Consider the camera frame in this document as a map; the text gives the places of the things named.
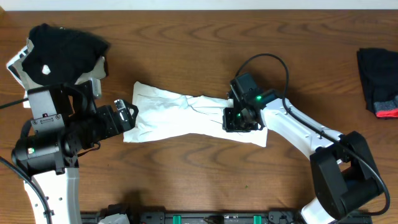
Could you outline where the white Mr Robot t-shirt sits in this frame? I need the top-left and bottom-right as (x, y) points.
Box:
(123, 82), (267, 147)

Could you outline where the right black camera cable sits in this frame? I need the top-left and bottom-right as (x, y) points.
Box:
(234, 53), (391, 217)

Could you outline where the black camera cable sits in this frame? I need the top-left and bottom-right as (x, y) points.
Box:
(234, 53), (391, 217)
(0, 98), (53, 224)

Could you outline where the black garment with red cuff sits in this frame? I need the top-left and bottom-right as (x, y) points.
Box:
(356, 48), (397, 119)

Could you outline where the left black camera cable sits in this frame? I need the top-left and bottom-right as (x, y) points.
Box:
(0, 98), (53, 224)

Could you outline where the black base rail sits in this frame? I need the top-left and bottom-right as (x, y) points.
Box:
(80, 203), (373, 224)

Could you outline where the black folded garment on pile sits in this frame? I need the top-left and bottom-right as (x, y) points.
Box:
(22, 24), (109, 86)

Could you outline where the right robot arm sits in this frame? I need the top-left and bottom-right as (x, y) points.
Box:
(223, 73), (385, 223)

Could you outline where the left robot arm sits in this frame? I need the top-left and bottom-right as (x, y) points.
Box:
(12, 81), (139, 223)

